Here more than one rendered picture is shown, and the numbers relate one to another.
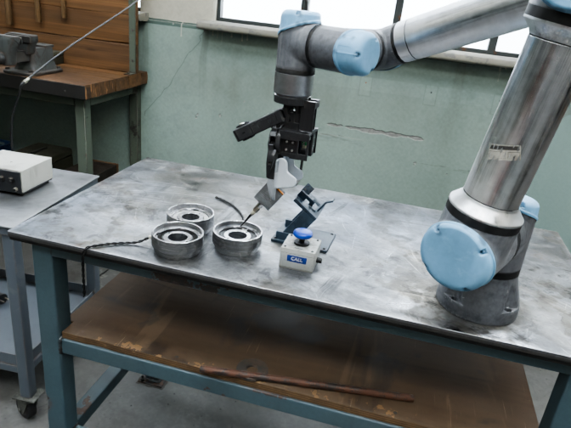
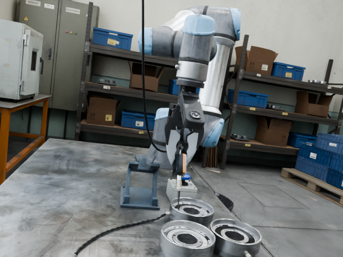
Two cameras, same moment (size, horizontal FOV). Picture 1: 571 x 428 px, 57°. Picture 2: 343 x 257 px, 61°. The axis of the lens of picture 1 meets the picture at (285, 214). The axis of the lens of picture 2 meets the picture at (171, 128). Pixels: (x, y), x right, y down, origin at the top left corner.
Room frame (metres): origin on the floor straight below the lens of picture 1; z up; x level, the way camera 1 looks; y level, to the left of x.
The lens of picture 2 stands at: (1.35, 0.66, 1.11)
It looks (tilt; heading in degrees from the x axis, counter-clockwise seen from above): 8 degrees down; 245
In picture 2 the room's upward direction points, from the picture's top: 9 degrees clockwise
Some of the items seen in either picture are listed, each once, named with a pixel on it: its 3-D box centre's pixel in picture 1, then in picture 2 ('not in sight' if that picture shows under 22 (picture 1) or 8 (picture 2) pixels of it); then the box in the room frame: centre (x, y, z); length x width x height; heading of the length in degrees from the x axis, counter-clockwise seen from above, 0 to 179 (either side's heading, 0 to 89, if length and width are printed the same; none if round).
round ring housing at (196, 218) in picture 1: (190, 220); (186, 242); (1.07, 0.21, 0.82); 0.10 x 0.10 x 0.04
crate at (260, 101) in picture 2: not in sight; (246, 98); (-1.57, -3.05, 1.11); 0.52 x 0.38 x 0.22; 168
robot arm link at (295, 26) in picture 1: (299, 42); (197, 40); (1.02, 0.01, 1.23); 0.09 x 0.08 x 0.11; 52
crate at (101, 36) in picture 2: not in sight; (112, 41); (0.53, -3.50, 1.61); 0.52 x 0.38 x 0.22; 171
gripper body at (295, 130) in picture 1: (292, 126); (186, 105); (1.02, 0.00, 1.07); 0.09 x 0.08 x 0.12; 75
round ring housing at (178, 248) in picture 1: (178, 240); (234, 239); (0.96, 0.21, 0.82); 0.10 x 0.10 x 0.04
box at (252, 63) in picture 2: not in sight; (253, 61); (-1.57, -3.05, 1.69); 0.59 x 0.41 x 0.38; 173
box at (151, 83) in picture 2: not in sight; (144, 76); (0.04, -3.38, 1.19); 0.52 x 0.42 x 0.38; 168
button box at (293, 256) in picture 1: (302, 252); (180, 189); (0.96, -0.04, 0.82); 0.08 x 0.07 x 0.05; 78
